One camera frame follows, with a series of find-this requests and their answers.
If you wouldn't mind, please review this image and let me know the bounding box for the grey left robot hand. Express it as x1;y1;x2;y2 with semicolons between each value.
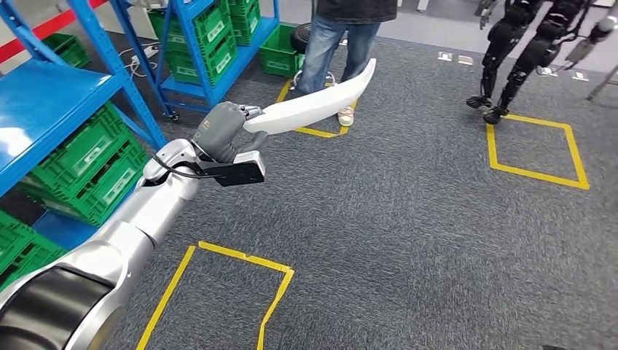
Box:
191;101;268;164

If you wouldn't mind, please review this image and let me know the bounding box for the white curved plastic part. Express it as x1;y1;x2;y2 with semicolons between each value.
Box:
243;58;377;136

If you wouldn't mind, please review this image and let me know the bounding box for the blue metal shelf rack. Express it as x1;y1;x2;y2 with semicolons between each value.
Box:
108;0;282;122
0;0;168;252

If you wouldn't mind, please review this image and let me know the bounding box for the green plastic crate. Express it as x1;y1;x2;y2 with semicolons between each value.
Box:
227;0;262;48
31;102;146;187
165;36;238;87
0;210;39;271
42;32;92;69
259;23;306;79
146;0;234;50
19;144;151;228
0;234;67;293

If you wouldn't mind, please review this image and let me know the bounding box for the person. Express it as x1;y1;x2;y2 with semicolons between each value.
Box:
295;0;399;128

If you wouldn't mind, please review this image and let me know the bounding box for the black humanoid robot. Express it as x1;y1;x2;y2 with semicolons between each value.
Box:
466;0;618;125

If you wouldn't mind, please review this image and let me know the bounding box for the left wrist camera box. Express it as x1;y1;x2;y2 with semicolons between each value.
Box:
197;150;267;188

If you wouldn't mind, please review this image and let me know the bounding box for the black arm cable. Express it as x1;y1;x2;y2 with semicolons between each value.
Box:
152;153;228;181

